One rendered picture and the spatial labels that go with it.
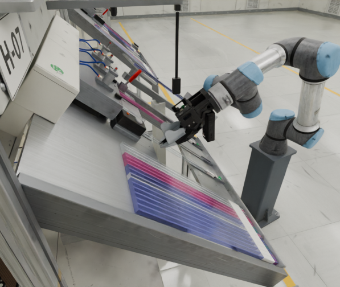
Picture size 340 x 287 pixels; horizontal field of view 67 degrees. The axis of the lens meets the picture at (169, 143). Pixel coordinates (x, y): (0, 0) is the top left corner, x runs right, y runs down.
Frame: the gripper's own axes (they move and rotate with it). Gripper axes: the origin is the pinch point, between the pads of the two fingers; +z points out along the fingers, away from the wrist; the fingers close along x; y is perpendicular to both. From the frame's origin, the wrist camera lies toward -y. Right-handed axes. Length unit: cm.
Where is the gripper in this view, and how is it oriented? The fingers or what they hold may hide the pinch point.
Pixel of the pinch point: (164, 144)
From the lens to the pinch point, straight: 81.2
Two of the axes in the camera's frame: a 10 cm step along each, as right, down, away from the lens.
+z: -8.0, 5.8, 1.3
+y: -5.3, -5.9, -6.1
